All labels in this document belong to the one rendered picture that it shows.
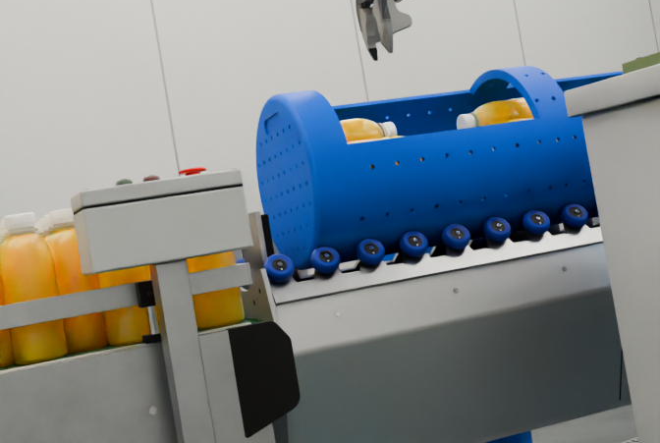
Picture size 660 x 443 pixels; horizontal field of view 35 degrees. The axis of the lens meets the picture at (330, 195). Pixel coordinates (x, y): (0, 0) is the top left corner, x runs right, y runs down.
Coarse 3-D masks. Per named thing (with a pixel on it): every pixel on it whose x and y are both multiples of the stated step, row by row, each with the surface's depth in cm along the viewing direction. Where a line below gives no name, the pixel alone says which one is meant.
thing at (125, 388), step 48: (240, 336) 139; (288, 336) 141; (0, 384) 128; (48, 384) 130; (96, 384) 132; (144, 384) 134; (240, 384) 138; (288, 384) 141; (0, 432) 127; (48, 432) 129; (96, 432) 131; (144, 432) 134; (240, 432) 138
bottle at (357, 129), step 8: (344, 120) 171; (352, 120) 171; (360, 120) 171; (368, 120) 172; (344, 128) 169; (352, 128) 169; (360, 128) 170; (368, 128) 170; (376, 128) 171; (384, 128) 173; (352, 136) 169; (360, 136) 169; (368, 136) 170; (376, 136) 171; (384, 136) 172
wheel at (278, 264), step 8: (272, 256) 155; (280, 256) 156; (264, 264) 154; (272, 264) 154; (280, 264) 154; (288, 264) 155; (272, 272) 153; (280, 272) 153; (288, 272) 154; (272, 280) 154; (280, 280) 154
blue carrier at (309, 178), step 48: (288, 96) 162; (432, 96) 186; (480, 96) 190; (528, 96) 171; (288, 144) 162; (336, 144) 156; (384, 144) 159; (432, 144) 161; (480, 144) 164; (528, 144) 167; (576, 144) 171; (288, 192) 166; (336, 192) 155; (384, 192) 158; (432, 192) 162; (480, 192) 165; (528, 192) 170; (576, 192) 174; (288, 240) 169; (336, 240) 159; (384, 240) 164; (432, 240) 169
